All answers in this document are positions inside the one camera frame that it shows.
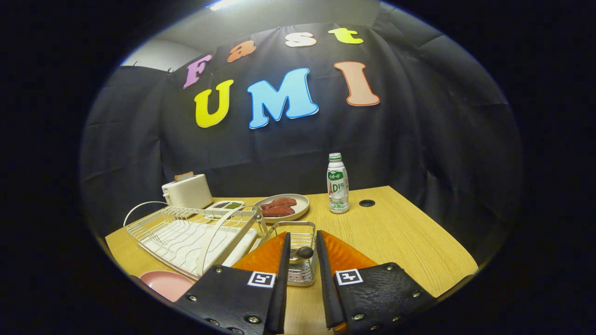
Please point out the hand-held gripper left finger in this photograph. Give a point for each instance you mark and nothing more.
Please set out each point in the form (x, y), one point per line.
(242, 302)

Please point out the brown toast slice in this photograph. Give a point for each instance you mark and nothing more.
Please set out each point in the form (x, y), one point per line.
(184, 177)

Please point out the green beans pile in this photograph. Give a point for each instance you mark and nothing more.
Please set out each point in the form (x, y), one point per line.
(233, 205)

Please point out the red meat piece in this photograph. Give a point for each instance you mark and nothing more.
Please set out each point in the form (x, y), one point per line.
(278, 211)
(281, 202)

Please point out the beige round plate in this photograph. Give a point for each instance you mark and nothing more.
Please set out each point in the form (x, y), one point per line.
(301, 204)

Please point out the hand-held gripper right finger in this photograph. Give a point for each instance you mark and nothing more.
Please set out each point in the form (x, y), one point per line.
(382, 293)

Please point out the black backdrop cloth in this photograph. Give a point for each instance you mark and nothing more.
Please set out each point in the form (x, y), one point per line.
(372, 139)

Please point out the white drip tray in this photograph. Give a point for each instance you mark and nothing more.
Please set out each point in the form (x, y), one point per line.
(242, 249)

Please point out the white divided tray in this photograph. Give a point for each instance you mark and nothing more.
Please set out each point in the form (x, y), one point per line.
(209, 206)

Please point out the pink plate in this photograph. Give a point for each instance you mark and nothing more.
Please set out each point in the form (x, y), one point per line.
(167, 284)

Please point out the white toaster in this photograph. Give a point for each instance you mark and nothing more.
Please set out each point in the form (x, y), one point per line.
(188, 193)

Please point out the white drink bottle green cap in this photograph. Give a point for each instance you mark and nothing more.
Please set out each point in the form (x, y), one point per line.
(338, 186)

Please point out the black round table grommet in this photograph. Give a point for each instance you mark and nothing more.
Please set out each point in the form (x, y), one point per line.
(367, 203)

